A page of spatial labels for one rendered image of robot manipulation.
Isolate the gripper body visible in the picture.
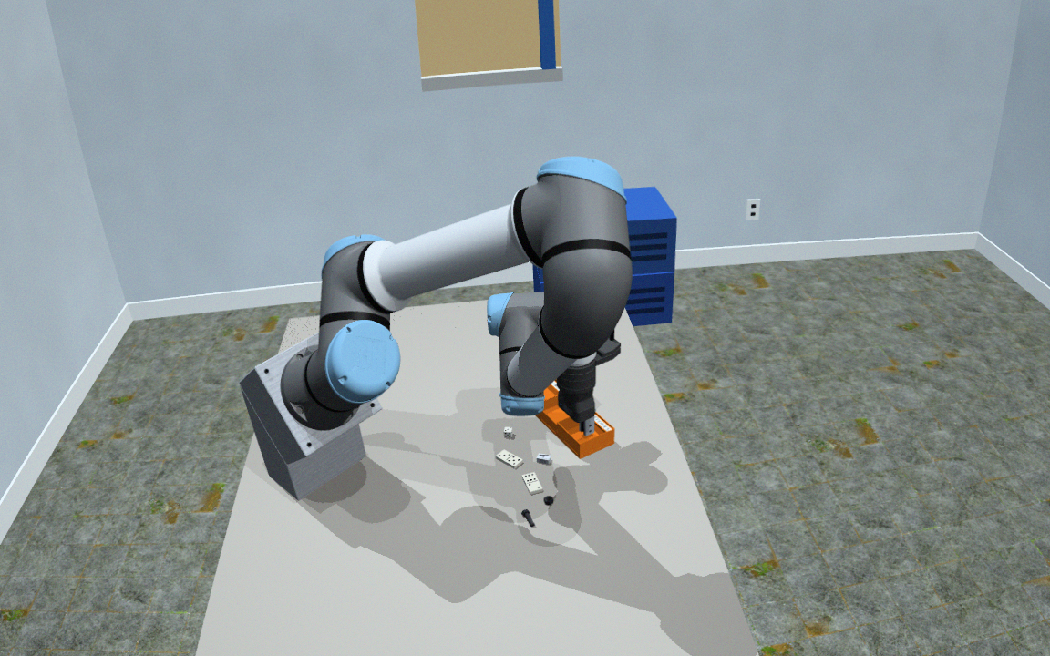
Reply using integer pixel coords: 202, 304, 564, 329
557, 330, 621, 423

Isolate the white domino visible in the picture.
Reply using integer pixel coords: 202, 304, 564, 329
522, 472, 542, 495
496, 450, 523, 468

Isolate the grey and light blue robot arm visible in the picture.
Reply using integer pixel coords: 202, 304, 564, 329
281, 157, 633, 431

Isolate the orange rack of labelled bins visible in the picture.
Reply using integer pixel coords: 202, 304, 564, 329
536, 380, 614, 459

